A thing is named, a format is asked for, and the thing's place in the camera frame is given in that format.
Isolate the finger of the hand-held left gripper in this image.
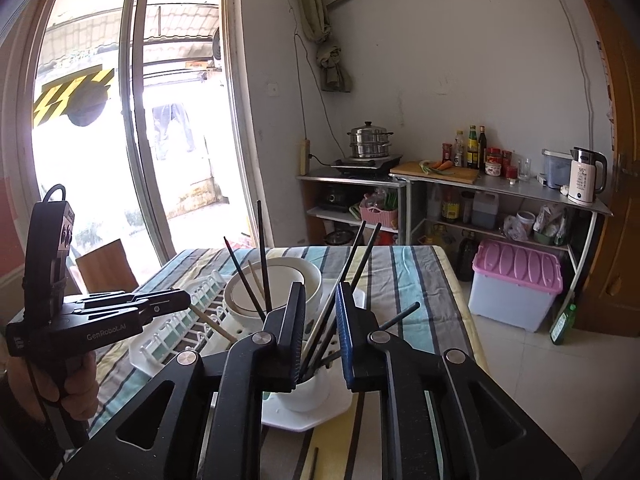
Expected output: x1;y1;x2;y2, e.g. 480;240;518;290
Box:
80;287;192;312
65;304;163;322

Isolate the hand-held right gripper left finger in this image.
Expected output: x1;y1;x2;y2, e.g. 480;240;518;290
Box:
57;281;307;480

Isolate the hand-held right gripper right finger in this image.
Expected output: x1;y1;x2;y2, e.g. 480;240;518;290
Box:
335;281;583;480

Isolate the wooden chopstick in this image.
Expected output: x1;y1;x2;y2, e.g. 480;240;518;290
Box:
189;304;238;345
247;259;266;308

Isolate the white cup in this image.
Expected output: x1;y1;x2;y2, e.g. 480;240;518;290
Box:
282;357;347;413

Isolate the white plastic dish rack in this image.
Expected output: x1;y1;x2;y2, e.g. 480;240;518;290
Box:
129;267;353;433

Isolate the person's left forearm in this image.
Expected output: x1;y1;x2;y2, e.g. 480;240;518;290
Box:
0;390;76;480

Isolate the person's left hand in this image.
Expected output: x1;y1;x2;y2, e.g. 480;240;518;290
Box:
5;350;100;422

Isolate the brown wooden chair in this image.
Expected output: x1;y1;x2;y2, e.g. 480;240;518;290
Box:
75;238;140;294

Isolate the large white bowl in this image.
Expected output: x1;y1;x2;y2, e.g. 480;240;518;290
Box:
223;258;323;336

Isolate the small white bowl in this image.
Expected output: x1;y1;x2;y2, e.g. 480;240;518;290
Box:
226;264;308;322

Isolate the striped tablecloth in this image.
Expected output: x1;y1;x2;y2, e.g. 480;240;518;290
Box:
87;245;488;480

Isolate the pink basket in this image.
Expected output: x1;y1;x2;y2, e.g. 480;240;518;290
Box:
359;202;400;229

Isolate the black kitchen appliance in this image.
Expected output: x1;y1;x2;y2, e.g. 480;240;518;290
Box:
319;183;351;211

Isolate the tall dark bottle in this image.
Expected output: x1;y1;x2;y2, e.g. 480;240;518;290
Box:
457;232;479;282

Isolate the small metal shelf table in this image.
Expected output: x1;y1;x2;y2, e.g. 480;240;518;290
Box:
295;172;409;247

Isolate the sliding glass door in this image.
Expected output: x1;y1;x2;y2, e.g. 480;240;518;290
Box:
0;0;262;286

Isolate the black induction cooker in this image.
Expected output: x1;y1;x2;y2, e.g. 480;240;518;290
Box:
330;153;404;177

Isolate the pink lid storage box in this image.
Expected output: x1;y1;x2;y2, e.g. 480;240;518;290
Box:
467;238;564;334

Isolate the plastic oil jug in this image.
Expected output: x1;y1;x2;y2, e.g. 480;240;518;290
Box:
471;192;500;229

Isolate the wooden cutting board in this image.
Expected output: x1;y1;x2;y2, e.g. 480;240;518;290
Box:
389;160;481;185

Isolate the steel steamer pot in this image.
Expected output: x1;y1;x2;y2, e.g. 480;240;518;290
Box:
347;120;394;160

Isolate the white plastic bag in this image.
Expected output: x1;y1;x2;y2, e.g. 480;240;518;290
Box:
502;210;537;242

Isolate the green bottle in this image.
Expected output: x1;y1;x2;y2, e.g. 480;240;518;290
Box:
549;303;577;346

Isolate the large metal shelf table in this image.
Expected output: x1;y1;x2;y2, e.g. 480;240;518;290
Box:
389;172;614;312

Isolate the water filter jug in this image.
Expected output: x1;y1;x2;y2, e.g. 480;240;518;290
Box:
542;148;576;190

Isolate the white electric kettle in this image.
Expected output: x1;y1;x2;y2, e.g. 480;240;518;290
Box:
567;146;609;206

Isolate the bundled beige curtain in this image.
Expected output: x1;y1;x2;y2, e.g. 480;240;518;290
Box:
299;0;354;94

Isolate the wooden door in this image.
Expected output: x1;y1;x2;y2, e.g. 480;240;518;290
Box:
570;0;640;333

